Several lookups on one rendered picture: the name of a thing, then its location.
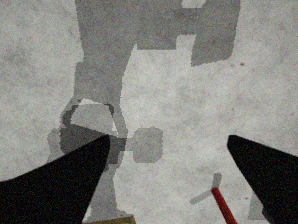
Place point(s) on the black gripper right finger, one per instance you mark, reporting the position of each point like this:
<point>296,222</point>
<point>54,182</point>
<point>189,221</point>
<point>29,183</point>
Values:
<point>271,174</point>

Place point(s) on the red peg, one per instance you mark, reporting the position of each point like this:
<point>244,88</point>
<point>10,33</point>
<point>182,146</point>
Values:
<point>228,216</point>

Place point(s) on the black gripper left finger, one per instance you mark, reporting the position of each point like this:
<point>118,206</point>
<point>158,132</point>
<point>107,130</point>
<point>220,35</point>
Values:
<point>58,192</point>

